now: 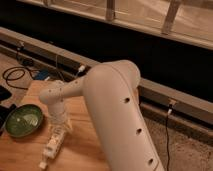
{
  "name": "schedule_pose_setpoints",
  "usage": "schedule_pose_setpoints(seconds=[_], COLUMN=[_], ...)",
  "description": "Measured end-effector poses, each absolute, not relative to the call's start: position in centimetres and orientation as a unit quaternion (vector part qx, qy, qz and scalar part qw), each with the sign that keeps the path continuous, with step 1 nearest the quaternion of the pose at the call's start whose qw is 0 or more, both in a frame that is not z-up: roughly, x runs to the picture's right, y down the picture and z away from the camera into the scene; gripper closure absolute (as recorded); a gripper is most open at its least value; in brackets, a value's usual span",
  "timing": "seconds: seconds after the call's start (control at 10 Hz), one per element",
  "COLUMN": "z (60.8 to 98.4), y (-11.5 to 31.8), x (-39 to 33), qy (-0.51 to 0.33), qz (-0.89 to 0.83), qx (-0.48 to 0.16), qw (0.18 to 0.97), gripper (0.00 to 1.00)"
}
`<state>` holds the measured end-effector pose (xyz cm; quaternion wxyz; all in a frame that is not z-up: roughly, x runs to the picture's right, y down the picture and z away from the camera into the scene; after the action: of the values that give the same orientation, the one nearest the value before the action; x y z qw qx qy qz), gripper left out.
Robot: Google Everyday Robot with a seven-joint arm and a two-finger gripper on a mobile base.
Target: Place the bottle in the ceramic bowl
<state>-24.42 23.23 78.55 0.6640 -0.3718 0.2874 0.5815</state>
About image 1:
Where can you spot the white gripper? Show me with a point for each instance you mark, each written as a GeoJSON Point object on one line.
{"type": "Point", "coordinates": [59, 116]}

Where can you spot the white plastic bottle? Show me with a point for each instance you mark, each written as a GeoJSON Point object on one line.
{"type": "Point", "coordinates": [53, 146]}

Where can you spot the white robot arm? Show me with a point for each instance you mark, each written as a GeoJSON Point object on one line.
{"type": "Point", "coordinates": [108, 90]}

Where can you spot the green ceramic bowl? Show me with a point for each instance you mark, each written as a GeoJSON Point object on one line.
{"type": "Point", "coordinates": [24, 120]}

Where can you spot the blue object on floor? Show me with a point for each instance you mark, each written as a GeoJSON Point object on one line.
{"type": "Point", "coordinates": [41, 75]}

